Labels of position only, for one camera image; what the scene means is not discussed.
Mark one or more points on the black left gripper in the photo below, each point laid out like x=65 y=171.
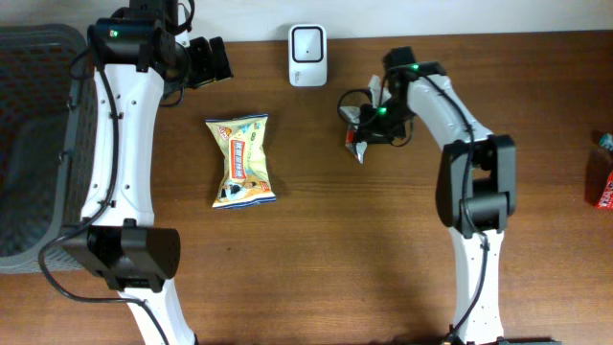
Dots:
x=201 y=62

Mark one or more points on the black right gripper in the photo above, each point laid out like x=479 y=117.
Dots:
x=372 y=136

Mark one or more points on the silver foil packet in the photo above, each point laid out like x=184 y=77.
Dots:
x=358 y=118

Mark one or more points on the yellow chip bag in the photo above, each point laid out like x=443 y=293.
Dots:
x=246 y=180

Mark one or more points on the blue mouthwash bottle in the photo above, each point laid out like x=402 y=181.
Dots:
x=606 y=142

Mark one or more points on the red snack bag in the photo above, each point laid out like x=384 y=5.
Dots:
x=606 y=199

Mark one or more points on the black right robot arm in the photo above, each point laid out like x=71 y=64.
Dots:
x=476 y=184

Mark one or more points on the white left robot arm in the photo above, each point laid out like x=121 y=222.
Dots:
x=141 y=54

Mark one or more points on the white black barcode scanner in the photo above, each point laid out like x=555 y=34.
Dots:
x=307 y=55

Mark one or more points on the grey plastic mesh basket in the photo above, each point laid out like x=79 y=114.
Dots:
x=48 y=128

